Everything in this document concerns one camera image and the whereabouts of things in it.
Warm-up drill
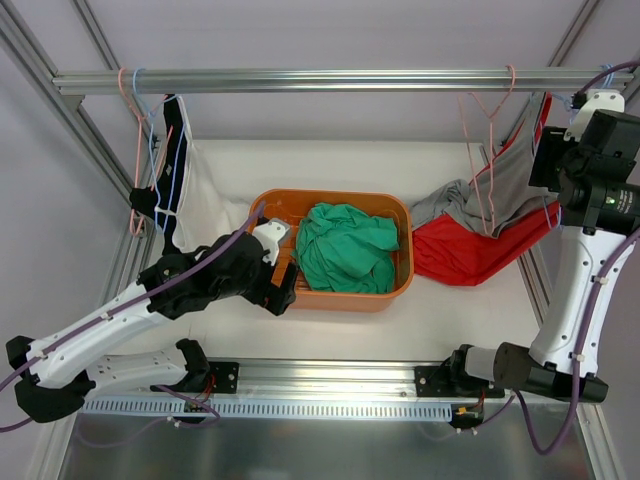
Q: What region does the grey tank top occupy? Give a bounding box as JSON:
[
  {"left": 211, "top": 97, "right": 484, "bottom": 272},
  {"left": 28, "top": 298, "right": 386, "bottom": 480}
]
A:
[{"left": 410, "top": 93, "right": 557, "bottom": 239}]

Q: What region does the blue wire hanger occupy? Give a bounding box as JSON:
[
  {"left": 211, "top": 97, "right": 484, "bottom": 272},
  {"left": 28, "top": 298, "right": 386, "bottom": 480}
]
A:
[
  {"left": 549, "top": 63, "right": 616, "bottom": 223},
  {"left": 130, "top": 68, "right": 189, "bottom": 236}
]

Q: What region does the white tank top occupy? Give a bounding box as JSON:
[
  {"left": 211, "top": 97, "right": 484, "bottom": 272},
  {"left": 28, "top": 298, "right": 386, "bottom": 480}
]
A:
[{"left": 152, "top": 95, "right": 256, "bottom": 256}]

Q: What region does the green tank top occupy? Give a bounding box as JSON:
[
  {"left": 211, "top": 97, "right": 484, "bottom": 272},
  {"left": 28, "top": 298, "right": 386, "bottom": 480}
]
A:
[{"left": 293, "top": 202, "right": 399, "bottom": 295}]

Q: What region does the pink wire hanger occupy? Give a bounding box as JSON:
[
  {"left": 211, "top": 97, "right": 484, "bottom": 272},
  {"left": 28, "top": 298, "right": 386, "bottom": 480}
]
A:
[
  {"left": 117, "top": 67, "right": 175, "bottom": 237},
  {"left": 457, "top": 64, "right": 517, "bottom": 237}
]

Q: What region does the red tank top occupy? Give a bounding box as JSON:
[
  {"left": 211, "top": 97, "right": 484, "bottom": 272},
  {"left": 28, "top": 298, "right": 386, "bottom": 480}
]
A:
[{"left": 412, "top": 93, "right": 561, "bottom": 286}]

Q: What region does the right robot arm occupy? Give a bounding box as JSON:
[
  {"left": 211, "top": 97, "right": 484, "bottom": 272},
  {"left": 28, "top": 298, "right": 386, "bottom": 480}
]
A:
[{"left": 446, "top": 109, "right": 639, "bottom": 403}]

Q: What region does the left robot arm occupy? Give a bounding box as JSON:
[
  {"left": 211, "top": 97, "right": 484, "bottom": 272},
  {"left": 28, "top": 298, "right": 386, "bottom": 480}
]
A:
[{"left": 6, "top": 221, "right": 298, "bottom": 423}]

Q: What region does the black tank top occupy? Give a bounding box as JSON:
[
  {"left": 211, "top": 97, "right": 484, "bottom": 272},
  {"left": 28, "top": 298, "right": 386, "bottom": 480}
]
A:
[{"left": 129, "top": 96, "right": 192, "bottom": 256}]

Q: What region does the orange plastic basket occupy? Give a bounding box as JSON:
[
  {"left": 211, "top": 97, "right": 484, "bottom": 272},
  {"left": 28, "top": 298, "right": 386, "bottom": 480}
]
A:
[{"left": 251, "top": 189, "right": 414, "bottom": 313}]

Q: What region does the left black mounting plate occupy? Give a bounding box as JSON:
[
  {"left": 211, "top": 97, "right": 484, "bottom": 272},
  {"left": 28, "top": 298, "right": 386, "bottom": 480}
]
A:
[{"left": 203, "top": 361, "right": 240, "bottom": 395}]

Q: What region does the black mounting plate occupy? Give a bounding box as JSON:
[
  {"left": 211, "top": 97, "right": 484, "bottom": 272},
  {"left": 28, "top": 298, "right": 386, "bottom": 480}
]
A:
[
  {"left": 413, "top": 365, "right": 456, "bottom": 398},
  {"left": 203, "top": 361, "right": 240, "bottom": 395}
]

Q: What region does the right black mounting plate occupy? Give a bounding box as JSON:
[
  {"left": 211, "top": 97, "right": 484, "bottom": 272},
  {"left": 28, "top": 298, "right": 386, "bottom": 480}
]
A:
[{"left": 413, "top": 365, "right": 456, "bottom": 398}]

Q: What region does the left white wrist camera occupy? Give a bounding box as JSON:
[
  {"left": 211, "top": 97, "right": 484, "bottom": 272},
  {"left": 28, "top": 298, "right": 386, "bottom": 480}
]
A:
[{"left": 252, "top": 218, "right": 292, "bottom": 266}]

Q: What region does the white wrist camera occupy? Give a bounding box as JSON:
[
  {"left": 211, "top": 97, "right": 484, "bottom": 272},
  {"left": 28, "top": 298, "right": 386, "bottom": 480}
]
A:
[
  {"left": 252, "top": 218, "right": 292, "bottom": 266},
  {"left": 564, "top": 89, "right": 625, "bottom": 142}
]

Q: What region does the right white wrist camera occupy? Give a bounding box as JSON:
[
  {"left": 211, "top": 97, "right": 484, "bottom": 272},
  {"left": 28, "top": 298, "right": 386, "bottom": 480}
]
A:
[{"left": 564, "top": 89, "right": 625, "bottom": 142}]

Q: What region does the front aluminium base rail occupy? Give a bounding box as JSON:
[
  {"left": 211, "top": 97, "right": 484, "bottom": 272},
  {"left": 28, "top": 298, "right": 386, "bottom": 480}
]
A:
[{"left": 177, "top": 360, "right": 418, "bottom": 402}]

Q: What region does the aluminium hanging rail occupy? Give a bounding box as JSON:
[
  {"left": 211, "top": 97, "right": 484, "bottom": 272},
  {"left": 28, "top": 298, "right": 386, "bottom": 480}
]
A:
[{"left": 52, "top": 66, "right": 634, "bottom": 95}]

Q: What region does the white slotted cable duct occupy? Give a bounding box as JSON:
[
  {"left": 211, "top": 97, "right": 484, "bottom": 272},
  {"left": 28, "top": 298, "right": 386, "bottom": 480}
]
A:
[{"left": 82, "top": 395, "right": 453, "bottom": 423}]

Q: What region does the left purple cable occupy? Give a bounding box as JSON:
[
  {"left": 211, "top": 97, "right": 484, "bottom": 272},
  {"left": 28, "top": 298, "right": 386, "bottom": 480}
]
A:
[{"left": 0, "top": 202, "right": 266, "bottom": 434}]

